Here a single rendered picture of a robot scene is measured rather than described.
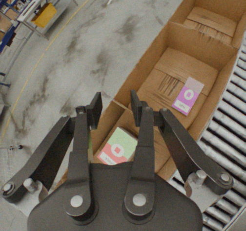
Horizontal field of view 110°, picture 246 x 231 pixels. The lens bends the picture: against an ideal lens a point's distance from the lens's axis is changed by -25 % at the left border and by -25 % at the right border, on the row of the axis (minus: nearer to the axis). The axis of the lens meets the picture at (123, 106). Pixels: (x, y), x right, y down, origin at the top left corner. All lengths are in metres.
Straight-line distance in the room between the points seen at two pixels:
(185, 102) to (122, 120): 0.29
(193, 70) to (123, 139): 0.44
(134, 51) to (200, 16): 1.19
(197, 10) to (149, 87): 0.60
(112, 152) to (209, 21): 0.86
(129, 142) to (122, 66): 1.39
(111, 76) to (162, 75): 1.22
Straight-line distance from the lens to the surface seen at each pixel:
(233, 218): 0.95
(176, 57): 0.63
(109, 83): 1.68
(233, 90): 0.83
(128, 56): 1.80
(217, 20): 0.88
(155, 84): 0.56
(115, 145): 0.48
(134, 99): 0.15
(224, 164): 0.77
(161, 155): 0.52
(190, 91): 0.54
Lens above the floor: 1.40
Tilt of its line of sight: 69 degrees down
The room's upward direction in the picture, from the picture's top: 56 degrees counter-clockwise
